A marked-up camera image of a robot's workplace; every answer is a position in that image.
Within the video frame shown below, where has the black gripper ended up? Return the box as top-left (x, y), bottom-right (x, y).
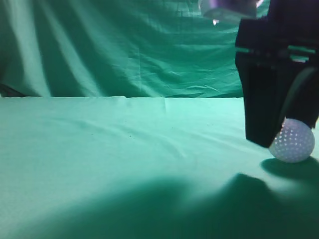
top-left (235, 0), bottom-right (319, 148)

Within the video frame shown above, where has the white dimpled golf ball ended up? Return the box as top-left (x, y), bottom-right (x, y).
top-left (269, 118), bottom-right (315, 163)

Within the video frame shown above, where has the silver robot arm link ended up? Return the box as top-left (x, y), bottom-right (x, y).
top-left (198, 0), bottom-right (264, 23)

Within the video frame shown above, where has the green backdrop cloth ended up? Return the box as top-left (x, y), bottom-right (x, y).
top-left (0, 0), bottom-right (242, 98)

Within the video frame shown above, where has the green table cloth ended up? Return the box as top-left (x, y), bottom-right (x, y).
top-left (0, 97), bottom-right (319, 239)

